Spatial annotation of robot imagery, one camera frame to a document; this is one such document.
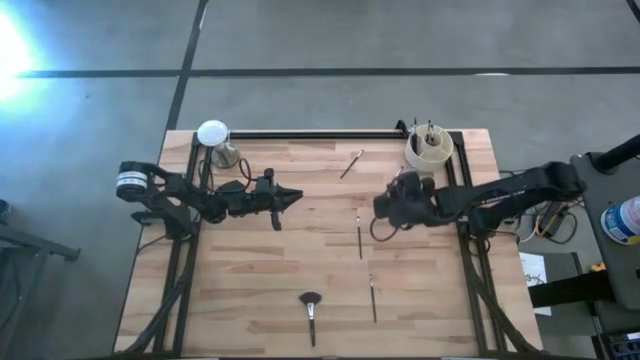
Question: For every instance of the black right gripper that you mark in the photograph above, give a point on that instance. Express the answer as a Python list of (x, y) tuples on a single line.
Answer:
[(407, 200)]

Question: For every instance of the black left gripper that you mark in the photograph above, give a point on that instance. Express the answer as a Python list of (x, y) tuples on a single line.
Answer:
[(262, 197)]

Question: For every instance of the stubby dark-headed makeup brush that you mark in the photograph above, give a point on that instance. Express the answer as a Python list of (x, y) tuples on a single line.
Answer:
[(433, 139)]

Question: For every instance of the black fan makeup brush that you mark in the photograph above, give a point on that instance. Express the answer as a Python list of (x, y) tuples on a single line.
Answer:
[(310, 312)]

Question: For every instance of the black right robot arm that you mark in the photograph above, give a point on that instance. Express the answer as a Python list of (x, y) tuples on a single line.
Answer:
[(500, 192)]

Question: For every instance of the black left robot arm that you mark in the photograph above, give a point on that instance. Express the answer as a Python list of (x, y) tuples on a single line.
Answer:
[(175, 192)]

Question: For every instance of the cream round brush holder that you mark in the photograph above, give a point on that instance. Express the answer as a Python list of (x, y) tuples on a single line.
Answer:
[(442, 150)]

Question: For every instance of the black corner clamp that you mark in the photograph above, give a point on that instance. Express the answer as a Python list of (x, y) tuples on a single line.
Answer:
[(401, 126)]

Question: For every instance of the white mushroom table lamp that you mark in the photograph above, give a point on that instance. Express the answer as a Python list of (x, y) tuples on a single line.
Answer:
[(212, 132)]

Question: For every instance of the white paper sheet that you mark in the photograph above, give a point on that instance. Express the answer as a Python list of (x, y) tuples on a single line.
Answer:
[(532, 265)]

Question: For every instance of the black cart bar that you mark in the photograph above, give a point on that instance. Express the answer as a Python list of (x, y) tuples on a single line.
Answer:
[(570, 290)]

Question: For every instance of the grey side cart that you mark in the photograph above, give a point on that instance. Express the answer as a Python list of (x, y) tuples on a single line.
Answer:
[(595, 225)]

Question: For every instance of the small yellow tool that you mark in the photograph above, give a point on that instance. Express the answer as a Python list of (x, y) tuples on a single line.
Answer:
[(598, 268)]

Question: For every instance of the white wipes canister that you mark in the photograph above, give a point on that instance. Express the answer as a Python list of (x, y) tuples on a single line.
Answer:
[(622, 220)]

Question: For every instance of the black stand legs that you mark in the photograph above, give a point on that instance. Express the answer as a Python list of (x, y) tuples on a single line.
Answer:
[(40, 245)]

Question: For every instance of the black aluminium table frame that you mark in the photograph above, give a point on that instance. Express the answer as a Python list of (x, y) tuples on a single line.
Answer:
[(320, 134)]

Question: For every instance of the black round post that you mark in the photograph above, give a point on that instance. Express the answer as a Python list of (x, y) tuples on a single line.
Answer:
[(620, 152)]

